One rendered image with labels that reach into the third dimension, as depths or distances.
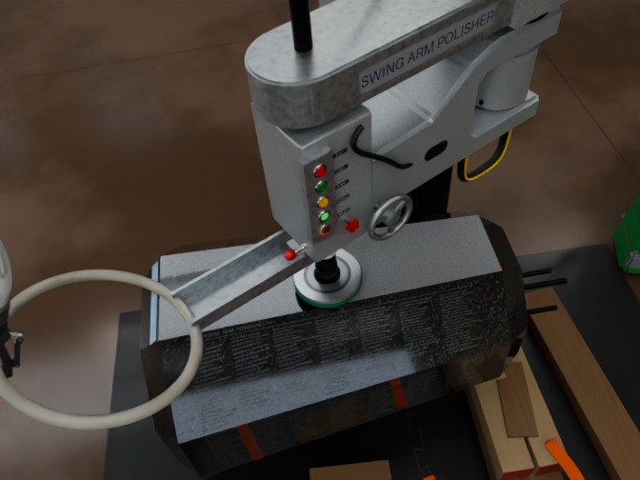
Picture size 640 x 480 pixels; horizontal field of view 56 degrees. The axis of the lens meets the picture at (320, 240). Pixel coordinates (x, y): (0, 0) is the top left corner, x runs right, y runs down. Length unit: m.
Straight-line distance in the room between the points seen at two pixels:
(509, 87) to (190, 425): 1.39
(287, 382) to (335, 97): 0.99
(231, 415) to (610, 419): 1.48
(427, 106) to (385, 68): 0.30
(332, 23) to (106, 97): 3.10
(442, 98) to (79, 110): 3.10
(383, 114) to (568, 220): 1.89
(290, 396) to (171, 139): 2.27
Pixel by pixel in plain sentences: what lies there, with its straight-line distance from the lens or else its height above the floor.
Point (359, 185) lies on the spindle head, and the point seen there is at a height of 1.33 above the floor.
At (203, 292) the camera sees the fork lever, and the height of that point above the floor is 1.08.
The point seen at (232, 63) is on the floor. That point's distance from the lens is 4.38.
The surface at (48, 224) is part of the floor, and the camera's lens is 3.65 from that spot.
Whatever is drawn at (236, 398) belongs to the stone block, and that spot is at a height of 0.66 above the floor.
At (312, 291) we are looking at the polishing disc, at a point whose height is 0.88.
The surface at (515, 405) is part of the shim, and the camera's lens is 2.46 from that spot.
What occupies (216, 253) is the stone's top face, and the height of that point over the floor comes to 0.82.
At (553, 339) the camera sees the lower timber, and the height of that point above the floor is 0.09.
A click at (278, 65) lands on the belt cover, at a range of 1.29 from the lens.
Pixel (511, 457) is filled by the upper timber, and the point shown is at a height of 0.21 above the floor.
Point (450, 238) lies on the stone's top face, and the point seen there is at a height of 0.82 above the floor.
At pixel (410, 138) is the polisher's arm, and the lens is 1.57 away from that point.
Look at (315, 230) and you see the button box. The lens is 1.48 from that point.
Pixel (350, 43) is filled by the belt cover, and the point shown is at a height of 1.69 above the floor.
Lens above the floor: 2.42
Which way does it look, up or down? 51 degrees down
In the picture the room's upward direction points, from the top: 6 degrees counter-clockwise
